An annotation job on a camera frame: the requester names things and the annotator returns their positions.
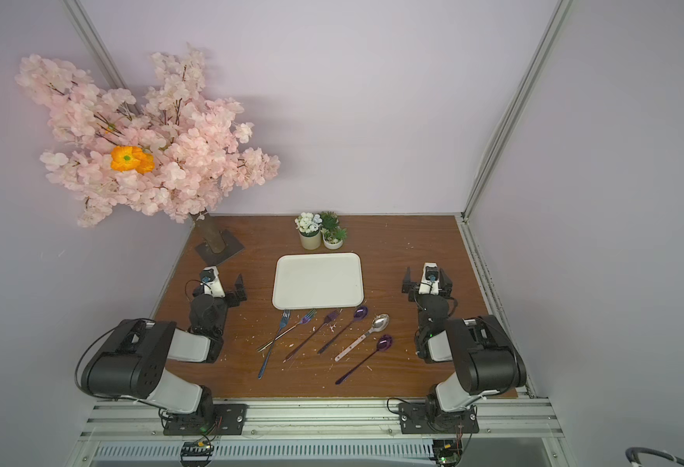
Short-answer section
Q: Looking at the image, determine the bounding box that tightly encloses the black cable corner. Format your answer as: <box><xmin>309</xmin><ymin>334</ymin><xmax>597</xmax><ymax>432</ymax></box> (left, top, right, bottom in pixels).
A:
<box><xmin>625</xmin><ymin>447</ymin><xmax>684</xmax><ymax>467</ymax></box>

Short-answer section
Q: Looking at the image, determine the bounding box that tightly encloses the green succulent pot plant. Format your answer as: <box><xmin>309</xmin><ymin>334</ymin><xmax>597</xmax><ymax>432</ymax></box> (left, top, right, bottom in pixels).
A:
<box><xmin>320</xmin><ymin>211</ymin><xmax>347</xmax><ymax>250</ymax></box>

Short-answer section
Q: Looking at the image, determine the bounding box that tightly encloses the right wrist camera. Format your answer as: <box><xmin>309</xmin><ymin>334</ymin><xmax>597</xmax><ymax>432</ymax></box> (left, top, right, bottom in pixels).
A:
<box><xmin>418</xmin><ymin>263</ymin><xmax>440</xmax><ymax>295</ymax></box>

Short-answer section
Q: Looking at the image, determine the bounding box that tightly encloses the silver spoon pink handle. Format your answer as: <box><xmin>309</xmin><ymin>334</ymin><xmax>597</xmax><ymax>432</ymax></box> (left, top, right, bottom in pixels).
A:
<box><xmin>334</xmin><ymin>314</ymin><xmax>391</xmax><ymax>362</ymax></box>

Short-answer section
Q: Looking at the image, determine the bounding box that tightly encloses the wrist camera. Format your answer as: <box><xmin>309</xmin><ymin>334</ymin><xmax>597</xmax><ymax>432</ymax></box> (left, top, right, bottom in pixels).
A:
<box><xmin>199</xmin><ymin>266</ymin><xmax>225</xmax><ymax>298</ymax></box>
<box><xmin>418</xmin><ymin>263</ymin><xmax>440</xmax><ymax>295</ymax></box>

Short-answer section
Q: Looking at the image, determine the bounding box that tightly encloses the white flower pot plant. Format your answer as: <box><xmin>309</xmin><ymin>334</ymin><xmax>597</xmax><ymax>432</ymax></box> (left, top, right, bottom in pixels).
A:
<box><xmin>295</xmin><ymin>212</ymin><xmax>323</xmax><ymax>251</ymax></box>

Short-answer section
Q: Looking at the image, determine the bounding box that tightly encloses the white rectangular tray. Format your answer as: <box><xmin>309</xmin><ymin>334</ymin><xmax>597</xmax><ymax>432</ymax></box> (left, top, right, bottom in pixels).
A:
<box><xmin>272</xmin><ymin>253</ymin><xmax>365</xmax><ymax>311</ymax></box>

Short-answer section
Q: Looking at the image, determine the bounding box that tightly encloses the pink cherry blossom tree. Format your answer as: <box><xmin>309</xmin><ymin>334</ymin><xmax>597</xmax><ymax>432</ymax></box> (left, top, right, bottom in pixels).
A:
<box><xmin>15</xmin><ymin>48</ymin><xmax>281</xmax><ymax>258</ymax></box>

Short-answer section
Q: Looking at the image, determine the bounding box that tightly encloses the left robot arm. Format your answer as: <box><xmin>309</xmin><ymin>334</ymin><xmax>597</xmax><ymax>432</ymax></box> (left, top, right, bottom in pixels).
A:
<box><xmin>74</xmin><ymin>267</ymin><xmax>247</xmax><ymax>433</ymax></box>

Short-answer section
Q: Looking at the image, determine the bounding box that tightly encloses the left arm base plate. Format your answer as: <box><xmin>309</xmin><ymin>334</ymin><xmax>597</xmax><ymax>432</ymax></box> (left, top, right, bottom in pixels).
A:
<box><xmin>162</xmin><ymin>403</ymin><xmax>249</xmax><ymax>437</ymax></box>

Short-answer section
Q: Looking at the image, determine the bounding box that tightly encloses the purple plastic spoon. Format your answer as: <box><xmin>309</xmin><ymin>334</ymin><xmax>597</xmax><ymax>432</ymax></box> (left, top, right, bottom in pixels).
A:
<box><xmin>335</xmin><ymin>335</ymin><xmax>394</xmax><ymax>385</ymax></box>

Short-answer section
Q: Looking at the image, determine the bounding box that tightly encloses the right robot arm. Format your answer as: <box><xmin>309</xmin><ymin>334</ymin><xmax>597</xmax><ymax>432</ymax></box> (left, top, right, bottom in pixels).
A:
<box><xmin>398</xmin><ymin>263</ymin><xmax>528</xmax><ymax>433</ymax></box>

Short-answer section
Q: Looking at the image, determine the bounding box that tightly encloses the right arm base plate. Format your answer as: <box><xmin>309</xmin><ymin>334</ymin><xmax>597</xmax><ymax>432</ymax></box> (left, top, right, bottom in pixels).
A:
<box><xmin>396</xmin><ymin>403</ymin><xmax>480</xmax><ymax>435</ymax></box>

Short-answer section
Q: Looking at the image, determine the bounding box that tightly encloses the purple spoon dark handle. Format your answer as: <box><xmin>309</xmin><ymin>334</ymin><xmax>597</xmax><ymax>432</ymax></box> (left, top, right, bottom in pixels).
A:
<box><xmin>317</xmin><ymin>305</ymin><xmax>369</xmax><ymax>354</ymax></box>

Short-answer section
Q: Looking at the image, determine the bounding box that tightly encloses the orange artificial flower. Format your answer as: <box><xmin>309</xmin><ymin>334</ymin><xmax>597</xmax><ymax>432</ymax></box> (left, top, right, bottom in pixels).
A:
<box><xmin>110</xmin><ymin>146</ymin><xmax>155</xmax><ymax>174</ymax></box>

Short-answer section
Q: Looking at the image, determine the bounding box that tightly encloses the green handled fork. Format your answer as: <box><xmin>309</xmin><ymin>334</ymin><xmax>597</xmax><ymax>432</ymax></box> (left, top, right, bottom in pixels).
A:
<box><xmin>256</xmin><ymin>309</ymin><xmax>317</xmax><ymax>352</ymax></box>

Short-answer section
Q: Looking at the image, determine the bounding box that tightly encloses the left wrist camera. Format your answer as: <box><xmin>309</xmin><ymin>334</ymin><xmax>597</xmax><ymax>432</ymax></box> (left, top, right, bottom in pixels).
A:
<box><xmin>199</xmin><ymin>266</ymin><xmax>225</xmax><ymax>298</ymax></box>

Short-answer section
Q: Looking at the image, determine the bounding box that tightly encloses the blue handled fork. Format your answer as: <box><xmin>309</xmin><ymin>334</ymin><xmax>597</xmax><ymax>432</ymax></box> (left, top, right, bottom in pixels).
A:
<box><xmin>258</xmin><ymin>309</ymin><xmax>291</xmax><ymax>379</ymax></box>

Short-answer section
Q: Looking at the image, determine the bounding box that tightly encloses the aluminium rail frame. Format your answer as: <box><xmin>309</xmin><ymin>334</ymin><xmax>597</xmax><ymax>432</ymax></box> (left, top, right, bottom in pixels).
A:
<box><xmin>67</xmin><ymin>397</ymin><xmax>576</xmax><ymax>466</ymax></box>

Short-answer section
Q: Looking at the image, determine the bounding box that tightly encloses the purple fork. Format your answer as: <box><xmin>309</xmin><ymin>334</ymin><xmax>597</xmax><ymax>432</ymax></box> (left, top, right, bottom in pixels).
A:
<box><xmin>283</xmin><ymin>309</ymin><xmax>343</xmax><ymax>363</ymax></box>

